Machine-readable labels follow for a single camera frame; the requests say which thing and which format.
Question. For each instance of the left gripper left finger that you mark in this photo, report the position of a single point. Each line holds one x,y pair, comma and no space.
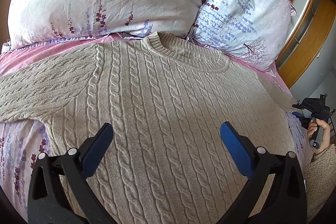
48,203

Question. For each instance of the pink floral bed sheet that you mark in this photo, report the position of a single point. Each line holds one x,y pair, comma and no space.
15,134

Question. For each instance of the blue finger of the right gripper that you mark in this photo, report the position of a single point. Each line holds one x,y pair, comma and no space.
298,115

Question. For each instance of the right beige fleece sleeve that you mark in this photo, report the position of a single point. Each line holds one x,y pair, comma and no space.
320,180

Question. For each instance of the blue floral pillow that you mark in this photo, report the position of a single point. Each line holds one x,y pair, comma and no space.
253,31

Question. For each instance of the wooden headboard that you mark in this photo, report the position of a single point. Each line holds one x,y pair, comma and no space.
306,38

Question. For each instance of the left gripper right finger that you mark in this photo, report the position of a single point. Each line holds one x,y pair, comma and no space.
286,201

